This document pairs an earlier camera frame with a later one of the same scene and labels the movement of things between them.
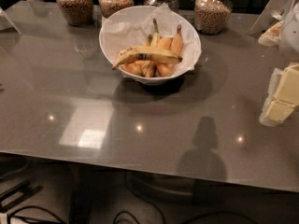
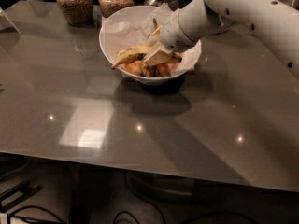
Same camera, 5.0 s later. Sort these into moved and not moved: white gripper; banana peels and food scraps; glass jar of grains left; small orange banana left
Moved: white gripper
Not moved: banana peels and food scraps; glass jar of grains left; small orange banana left
